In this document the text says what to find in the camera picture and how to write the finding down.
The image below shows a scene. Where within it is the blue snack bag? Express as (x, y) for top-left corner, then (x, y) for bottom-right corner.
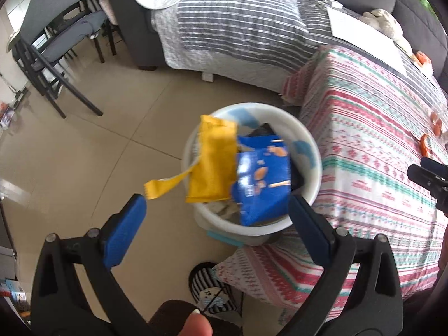
(232, 136), (291, 226)

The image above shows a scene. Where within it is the yellow wrapper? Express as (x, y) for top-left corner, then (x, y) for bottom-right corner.
(144, 115), (238, 203)

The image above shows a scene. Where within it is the person's left hand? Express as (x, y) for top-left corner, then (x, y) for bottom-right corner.
(148, 300), (241, 336)

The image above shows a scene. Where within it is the orange peel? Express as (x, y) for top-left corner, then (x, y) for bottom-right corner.
(419, 134), (430, 158)

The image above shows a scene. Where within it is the glass teapot with oranges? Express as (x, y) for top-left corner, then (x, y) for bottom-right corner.
(430, 111), (443, 138)

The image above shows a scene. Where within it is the patterned christmas tablecloth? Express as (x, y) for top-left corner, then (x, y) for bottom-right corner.
(211, 44), (448, 326)

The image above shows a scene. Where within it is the orange white snack packet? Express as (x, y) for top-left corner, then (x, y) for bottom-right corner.
(411, 51), (432, 67)

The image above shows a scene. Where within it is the black plastic tray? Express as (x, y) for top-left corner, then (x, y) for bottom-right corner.
(245, 123), (304, 191)

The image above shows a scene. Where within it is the striped slipper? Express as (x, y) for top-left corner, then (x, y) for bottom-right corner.
(188, 262), (241, 315)

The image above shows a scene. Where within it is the white printed paper sheet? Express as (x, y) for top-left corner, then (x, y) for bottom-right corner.
(326, 6), (407, 77)

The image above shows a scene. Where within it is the white plush toy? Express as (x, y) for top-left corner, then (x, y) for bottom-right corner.
(358, 8), (413, 56)

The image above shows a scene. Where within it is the dark grey sofa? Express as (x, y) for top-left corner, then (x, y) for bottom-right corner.
(109, 0), (447, 89)

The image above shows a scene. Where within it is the grey striped quilt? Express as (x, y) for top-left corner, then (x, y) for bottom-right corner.
(99, 0), (404, 93)

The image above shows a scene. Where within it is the grey folding chair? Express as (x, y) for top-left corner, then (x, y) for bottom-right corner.
(12, 0), (117, 118)

